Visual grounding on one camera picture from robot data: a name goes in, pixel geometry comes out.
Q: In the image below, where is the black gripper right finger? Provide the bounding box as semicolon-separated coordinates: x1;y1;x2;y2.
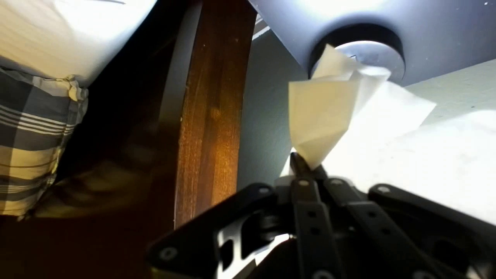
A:
312;162;496;279

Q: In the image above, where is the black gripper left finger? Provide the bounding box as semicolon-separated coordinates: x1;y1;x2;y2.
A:
146;151;345;279

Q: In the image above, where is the white tissue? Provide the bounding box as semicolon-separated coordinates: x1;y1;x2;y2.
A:
287;43;439;172

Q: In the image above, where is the brown wooden headboard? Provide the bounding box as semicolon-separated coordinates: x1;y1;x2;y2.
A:
154;0;260;231

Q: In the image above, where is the black side table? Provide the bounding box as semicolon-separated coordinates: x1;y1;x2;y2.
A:
247;0;496;86

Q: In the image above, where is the plaid bed blanket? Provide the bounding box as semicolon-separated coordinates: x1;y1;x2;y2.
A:
0;66;91;218

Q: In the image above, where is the plaid and white bedding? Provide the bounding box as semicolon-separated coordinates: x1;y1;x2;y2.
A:
0;0;160;86

